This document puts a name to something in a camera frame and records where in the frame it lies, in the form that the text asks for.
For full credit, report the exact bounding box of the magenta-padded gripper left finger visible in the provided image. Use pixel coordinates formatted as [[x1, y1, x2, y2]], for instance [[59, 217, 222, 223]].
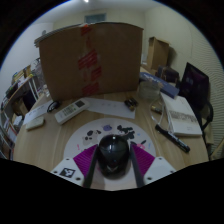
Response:
[[50, 143, 100, 189]]

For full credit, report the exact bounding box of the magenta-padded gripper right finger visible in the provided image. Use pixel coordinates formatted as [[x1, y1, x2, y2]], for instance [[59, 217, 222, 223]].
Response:
[[128, 143, 177, 188]]

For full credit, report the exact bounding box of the black computer mouse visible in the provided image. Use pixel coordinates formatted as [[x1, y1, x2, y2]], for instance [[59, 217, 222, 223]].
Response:
[[97, 134, 131, 179]]

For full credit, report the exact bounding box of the white round printed mouse pad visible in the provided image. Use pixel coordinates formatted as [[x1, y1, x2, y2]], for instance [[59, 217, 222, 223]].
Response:
[[63, 117, 157, 161]]

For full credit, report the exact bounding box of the black marker pen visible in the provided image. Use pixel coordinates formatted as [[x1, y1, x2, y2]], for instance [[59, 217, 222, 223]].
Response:
[[154, 123, 191, 154]]

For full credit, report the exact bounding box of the white remote with display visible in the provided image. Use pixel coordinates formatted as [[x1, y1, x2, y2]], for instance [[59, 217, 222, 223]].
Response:
[[54, 98, 90, 126]]

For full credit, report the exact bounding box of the white book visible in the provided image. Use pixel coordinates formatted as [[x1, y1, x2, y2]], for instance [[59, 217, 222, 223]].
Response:
[[160, 92, 203, 138]]

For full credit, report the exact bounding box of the clear plastic container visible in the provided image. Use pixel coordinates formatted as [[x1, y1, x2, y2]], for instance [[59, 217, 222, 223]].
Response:
[[138, 79, 163, 102]]

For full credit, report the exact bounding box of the flat blue box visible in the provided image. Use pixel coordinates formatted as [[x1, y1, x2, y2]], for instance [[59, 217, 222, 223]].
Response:
[[139, 71, 180, 100]]

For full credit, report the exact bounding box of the black office chair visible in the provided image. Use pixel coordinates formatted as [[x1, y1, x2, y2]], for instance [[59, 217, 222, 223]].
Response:
[[196, 99, 215, 161]]

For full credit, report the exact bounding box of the dark monitor screen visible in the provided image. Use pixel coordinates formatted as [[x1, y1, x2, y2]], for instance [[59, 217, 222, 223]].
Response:
[[179, 62, 211, 111]]

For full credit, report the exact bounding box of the clear plastic bottle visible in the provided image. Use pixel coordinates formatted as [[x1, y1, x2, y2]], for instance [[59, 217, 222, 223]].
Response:
[[33, 59, 46, 88]]

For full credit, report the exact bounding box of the long wooden desk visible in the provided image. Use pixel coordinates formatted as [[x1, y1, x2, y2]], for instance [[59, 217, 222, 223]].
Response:
[[3, 74, 38, 104]]

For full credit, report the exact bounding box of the large cardboard box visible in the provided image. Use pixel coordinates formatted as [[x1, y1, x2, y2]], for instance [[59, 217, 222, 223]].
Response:
[[38, 21, 144, 102]]

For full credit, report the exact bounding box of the tall cardboard box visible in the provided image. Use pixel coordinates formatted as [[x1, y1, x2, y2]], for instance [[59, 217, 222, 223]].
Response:
[[146, 36, 170, 71]]

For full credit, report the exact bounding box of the black coiled cable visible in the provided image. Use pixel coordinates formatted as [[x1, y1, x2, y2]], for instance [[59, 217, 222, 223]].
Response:
[[46, 99, 62, 114]]

